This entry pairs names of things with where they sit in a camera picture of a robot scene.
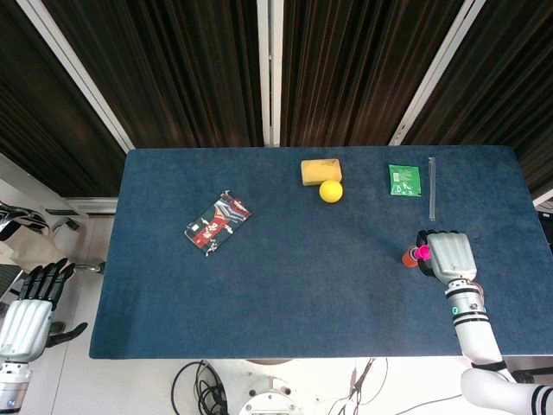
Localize black cable bundle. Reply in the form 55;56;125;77
171;359;230;415

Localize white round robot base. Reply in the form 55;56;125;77
238;375;300;415

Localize orange plastic cup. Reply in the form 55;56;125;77
401;246;423;269

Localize red green patterned book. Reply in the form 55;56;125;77
184;190;254;257

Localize green foil packet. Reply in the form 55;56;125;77
388;163;423;198

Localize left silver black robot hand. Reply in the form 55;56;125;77
0;258;90;363

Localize clear plastic ruler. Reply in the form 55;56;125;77
427;156;437;221

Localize dark brown curtain panel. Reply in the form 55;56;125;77
279;0;466;148
404;0;553;198
41;0;265;150
0;0;126;198

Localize silver chair base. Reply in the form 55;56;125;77
45;209;107;276

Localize thin red white wires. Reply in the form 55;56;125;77
330;357;461;415

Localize yellow sponge block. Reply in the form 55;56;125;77
300;158;343;188

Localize white frame post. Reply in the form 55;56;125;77
16;0;133;152
388;0;487;147
257;0;284;147

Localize blue velvet tablecloth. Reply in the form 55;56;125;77
89;145;553;360

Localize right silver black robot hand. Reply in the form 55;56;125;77
416;228;479;282

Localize yellow ball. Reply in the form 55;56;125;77
318;179;345;204

